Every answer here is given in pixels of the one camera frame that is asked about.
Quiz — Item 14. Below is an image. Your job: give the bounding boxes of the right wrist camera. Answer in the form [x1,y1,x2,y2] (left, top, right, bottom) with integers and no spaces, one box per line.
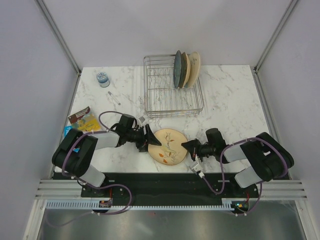
[188,155,205,179]

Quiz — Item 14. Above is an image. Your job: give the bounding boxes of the white pen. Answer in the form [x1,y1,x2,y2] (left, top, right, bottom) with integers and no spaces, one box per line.
[108,91,121,106]

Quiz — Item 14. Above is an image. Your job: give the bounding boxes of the dark teal plate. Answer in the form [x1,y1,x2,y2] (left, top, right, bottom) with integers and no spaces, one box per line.
[173,50,182,89]

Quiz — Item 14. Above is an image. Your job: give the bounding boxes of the blue paperback book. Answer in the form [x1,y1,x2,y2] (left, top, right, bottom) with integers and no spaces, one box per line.
[63,125,73,138]

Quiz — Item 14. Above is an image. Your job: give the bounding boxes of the blue and cream plate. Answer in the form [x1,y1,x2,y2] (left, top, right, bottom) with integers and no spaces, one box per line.
[184,51,201,88]

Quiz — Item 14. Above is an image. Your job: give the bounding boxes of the metal wire dish rack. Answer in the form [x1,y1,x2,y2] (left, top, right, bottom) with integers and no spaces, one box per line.
[143,54,204,118]

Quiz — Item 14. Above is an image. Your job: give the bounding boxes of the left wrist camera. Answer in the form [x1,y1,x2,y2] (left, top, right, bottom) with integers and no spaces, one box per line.
[138,116,147,125]

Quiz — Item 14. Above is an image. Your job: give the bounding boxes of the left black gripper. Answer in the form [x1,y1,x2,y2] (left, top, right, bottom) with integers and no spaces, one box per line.
[126,124,161,153]

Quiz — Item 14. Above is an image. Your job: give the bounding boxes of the small blue-lidded jar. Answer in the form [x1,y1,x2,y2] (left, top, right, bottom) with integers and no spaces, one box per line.
[96,71,110,88]

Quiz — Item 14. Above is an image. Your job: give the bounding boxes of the cream plate with yellow bird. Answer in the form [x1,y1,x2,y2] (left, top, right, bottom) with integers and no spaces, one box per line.
[179,52,191,88]

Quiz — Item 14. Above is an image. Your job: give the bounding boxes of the cream plate with blue bird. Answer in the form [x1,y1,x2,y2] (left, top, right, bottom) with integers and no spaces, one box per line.
[148,128,188,166]

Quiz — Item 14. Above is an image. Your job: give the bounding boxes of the white cable duct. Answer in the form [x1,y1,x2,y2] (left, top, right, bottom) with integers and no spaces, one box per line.
[46,199,113,210]

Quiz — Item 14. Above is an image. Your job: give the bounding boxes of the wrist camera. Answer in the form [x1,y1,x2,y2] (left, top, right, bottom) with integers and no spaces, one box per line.
[188,155,205,179]
[138,116,147,125]

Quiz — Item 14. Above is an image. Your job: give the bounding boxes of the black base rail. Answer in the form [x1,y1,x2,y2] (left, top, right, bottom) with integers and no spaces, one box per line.
[81,172,259,207]

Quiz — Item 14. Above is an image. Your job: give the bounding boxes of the brown and yellow book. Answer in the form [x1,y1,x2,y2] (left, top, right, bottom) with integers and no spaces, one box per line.
[68,106,101,132]

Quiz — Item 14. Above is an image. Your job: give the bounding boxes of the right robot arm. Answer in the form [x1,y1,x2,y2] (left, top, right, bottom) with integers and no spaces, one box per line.
[181,128,295,197]

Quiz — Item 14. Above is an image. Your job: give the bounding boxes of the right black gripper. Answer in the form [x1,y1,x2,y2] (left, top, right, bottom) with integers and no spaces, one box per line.
[181,138,215,163]

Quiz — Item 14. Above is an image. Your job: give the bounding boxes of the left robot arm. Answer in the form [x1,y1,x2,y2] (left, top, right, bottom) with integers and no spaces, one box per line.
[51,113,162,197]

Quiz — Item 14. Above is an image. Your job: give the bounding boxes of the aluminium frame profile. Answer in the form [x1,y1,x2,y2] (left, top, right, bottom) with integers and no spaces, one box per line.
[35,0,82,76]

